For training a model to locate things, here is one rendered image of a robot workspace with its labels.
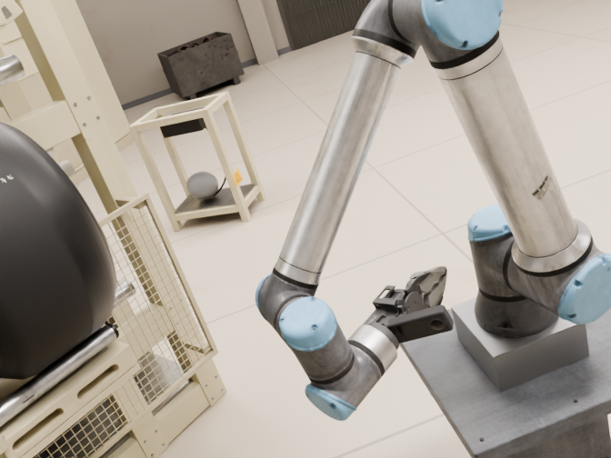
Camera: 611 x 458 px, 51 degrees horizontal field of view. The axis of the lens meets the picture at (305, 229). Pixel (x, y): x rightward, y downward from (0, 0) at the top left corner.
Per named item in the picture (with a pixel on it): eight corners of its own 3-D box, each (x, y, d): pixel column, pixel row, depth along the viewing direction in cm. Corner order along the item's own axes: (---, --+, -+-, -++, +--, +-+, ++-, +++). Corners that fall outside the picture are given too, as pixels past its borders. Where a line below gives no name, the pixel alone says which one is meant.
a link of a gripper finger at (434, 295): (427, 267, 133) (403, 296, 128) (450, 268, 128) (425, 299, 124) (435, 278, 134) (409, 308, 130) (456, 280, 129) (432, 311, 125)
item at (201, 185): (249, 221, 430) (206, 109, 396) (174, 231, 453) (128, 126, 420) (266, 197, 458) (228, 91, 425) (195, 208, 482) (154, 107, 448)
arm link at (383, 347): (369, 343, 113) (394, 382, 116) (385, 323, 115) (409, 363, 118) (336, 336, 120) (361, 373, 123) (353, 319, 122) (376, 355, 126)
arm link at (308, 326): (263, 312, 111) (293, 361, 117) (289, 342, 101) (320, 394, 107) (307, 281, 113) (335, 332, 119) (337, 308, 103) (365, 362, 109)
